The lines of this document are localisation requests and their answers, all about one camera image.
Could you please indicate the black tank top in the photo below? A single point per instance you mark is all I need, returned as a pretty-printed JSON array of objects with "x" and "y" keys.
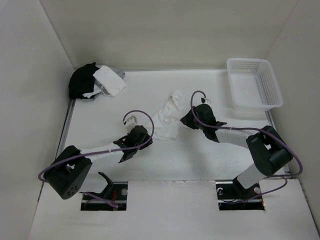
[{"x": 82, "y": 84}]

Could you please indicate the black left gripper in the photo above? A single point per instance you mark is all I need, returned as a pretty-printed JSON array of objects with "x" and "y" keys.
[{"x": 147, "y": 144}]

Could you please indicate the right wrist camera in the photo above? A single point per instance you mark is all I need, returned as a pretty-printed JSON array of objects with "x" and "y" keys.
[{"x": 205, "y": 101}]

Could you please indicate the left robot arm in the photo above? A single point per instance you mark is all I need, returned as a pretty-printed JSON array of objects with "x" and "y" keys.
[{"x": 69, "y": 170}]

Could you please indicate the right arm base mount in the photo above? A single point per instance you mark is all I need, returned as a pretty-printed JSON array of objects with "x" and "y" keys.
[{"x": 231, "y": 198}]

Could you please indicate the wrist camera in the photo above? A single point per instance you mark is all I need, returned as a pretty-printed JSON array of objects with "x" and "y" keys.
[
  {"x": 130, "y": 123},
  {"x": 205, "y": 101}
]

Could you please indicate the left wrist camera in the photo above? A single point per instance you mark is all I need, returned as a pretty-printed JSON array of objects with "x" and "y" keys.
[{"x": 130, "y": 123}]

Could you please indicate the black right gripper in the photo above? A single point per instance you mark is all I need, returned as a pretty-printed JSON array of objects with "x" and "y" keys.
[{"x": 187, "y": 120}]

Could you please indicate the grey tank top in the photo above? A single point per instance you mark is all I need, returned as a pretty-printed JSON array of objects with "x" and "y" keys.
[{"x": 119, "y": 72}]

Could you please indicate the white plastic basket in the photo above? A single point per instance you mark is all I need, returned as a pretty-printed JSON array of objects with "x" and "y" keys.
[{"x": 253, "y": 85}]

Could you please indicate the white tank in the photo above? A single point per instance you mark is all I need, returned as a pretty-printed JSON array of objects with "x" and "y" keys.
[
  {"x": 166, "y": 120},
  {"x": 110, "y": 83}
]

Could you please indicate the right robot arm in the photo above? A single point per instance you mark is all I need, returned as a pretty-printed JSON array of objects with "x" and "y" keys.
[{"x": 268, "y": 155}]

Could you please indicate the folded white tank top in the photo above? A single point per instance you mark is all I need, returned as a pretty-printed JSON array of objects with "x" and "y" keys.
[{"x": 110, "y": 83}]

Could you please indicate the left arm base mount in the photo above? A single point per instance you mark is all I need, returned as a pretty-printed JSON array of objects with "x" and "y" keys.
[{"x": 112, "y": 198}]

